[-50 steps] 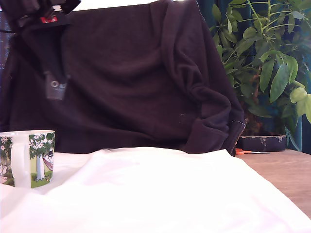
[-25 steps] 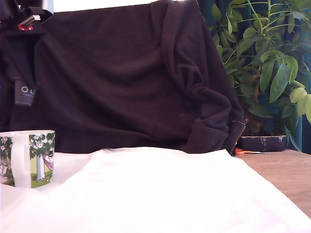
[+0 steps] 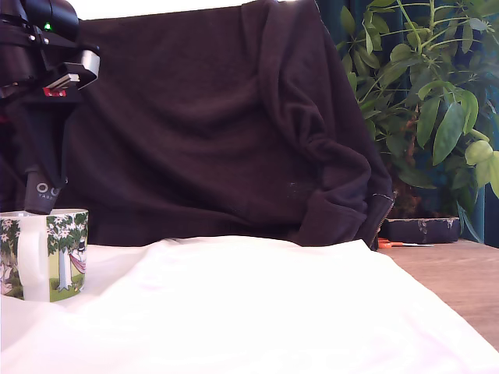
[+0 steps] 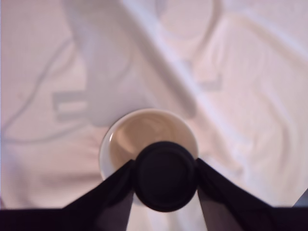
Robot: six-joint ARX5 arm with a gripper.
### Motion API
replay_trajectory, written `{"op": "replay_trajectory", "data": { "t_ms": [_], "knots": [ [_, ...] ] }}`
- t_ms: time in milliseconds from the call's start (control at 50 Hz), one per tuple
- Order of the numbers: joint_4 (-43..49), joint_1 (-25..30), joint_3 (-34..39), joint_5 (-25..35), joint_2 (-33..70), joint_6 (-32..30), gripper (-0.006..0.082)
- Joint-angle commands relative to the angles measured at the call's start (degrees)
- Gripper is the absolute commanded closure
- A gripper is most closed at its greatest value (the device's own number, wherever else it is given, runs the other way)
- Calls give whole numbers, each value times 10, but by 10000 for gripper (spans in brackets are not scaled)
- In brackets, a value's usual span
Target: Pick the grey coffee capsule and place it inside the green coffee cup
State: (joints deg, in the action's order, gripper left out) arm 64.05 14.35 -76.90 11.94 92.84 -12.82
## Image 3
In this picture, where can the green leafy houseplant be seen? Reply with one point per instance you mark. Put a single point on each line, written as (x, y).
(448, 128)

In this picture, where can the white tablecloth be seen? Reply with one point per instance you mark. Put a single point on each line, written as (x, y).
(273, 319)

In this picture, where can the white mug with green print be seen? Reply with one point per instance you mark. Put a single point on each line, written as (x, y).
(66, 249)

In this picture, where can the dark flat case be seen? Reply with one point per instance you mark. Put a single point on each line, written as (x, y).
(413, 231)

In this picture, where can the pale grey camera box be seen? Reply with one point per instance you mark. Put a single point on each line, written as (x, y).
(89, 62)

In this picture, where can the grey coffee capsule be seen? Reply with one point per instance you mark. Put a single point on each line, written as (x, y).
(41, 199)

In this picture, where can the dark brown draped cloth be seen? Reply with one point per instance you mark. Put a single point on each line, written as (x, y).
(195, 117)

